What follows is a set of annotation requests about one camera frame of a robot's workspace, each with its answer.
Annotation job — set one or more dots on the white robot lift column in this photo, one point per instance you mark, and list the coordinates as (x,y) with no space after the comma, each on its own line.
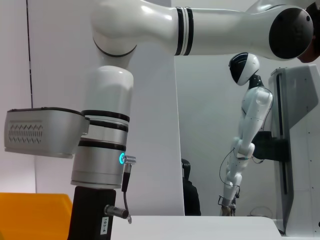
(297,125)

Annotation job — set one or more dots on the yellow plastic bin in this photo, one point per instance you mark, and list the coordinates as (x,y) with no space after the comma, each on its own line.
(32,215)

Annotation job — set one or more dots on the white and silver right arm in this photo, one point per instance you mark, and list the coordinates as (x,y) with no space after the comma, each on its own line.
(107,95)

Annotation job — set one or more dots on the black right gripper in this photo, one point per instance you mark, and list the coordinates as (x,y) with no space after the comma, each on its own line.
(90,215)

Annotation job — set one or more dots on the person in black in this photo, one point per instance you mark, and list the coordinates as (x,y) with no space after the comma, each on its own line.
(191,197)

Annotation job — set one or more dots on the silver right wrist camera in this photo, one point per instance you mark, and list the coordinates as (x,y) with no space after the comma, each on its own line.
(42,132)

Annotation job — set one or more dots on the humanoid robot tan gripper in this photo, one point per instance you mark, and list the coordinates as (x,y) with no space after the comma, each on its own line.
(228,207)

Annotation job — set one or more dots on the humanoid robot white arm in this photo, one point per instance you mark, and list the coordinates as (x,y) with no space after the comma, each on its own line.
(252,125)

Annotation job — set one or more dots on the humanoid robot white torso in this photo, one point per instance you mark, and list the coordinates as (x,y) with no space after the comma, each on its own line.
(250,97)

